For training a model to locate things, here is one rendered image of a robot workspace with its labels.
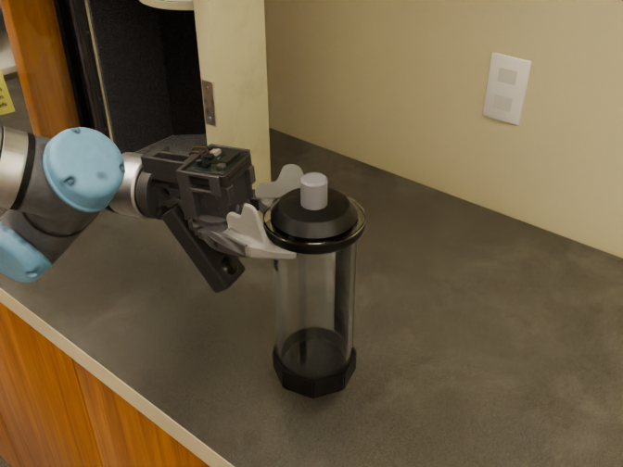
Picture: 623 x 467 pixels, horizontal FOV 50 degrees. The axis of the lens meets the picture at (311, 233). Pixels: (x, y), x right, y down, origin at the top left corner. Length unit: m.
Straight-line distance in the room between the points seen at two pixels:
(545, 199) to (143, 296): 0.71
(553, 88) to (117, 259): 0.77
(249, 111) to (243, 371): 0.40
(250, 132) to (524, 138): 0.48
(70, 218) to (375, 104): 0.81
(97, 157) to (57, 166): 0.04
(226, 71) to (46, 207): 0.42
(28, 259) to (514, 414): 0.60
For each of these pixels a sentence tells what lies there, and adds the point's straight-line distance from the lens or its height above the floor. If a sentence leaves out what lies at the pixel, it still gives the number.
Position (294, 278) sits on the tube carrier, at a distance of 0.70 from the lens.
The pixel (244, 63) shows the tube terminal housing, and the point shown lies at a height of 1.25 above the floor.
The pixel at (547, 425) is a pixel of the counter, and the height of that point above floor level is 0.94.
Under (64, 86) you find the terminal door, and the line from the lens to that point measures 1.23.
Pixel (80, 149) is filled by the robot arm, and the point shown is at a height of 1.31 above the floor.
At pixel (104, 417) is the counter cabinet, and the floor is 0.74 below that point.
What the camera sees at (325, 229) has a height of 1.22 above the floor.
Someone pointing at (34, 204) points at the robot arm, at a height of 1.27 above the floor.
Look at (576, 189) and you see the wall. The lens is 1.22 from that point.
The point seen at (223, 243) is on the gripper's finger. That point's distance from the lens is 0.70.
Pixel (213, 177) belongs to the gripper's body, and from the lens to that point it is 0.69.
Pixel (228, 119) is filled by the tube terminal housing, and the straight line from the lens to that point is 1.03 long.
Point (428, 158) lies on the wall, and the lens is 1.33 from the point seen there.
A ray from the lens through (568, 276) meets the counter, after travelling 1.14.
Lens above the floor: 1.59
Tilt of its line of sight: 34 degrees down
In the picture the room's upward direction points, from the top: straight up
